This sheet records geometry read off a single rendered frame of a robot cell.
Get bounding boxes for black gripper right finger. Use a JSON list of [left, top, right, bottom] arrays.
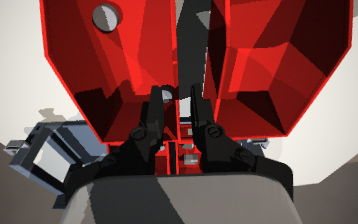
[[190, 84, 293, 202]]

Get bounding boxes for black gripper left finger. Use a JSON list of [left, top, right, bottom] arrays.
[[65, 85, 165, 207]]

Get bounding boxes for small grey block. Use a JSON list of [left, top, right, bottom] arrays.
[[183, 154, 198, 165], [181, 144, 194, 149]]

